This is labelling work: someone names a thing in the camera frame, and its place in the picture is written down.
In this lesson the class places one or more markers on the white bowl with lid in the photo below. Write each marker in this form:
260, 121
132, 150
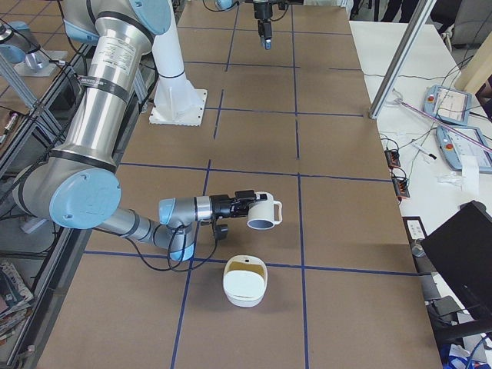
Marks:
245, 280

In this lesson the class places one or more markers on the aluminium frame post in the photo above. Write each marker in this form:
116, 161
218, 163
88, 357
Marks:
416, 23

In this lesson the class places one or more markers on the black red connector box left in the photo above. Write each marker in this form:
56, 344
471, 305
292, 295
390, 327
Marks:
393, 158

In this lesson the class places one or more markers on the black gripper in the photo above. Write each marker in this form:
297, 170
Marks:
220, 205
263, 14

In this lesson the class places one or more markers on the teach pendant near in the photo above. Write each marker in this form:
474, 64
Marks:
453, 144

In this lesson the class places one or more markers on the black box with white label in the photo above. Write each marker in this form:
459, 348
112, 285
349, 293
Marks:
414, 228

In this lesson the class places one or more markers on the teach pendant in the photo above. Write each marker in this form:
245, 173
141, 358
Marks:
447, 104
453, 144

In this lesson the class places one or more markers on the black monitor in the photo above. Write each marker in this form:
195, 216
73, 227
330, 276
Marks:
460, 251

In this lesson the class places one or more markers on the teach pendant far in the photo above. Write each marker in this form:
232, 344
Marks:
447, 104

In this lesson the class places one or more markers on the white ribbed HOME mug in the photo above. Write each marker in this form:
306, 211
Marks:
265, 212

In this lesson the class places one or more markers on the black red connector box right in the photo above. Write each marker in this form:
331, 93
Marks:
401, 188

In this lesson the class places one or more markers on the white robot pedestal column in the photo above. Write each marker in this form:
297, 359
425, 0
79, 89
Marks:
176, 100

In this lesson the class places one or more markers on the black red connector box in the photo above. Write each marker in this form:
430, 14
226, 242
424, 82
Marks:
401, 188
393, 158

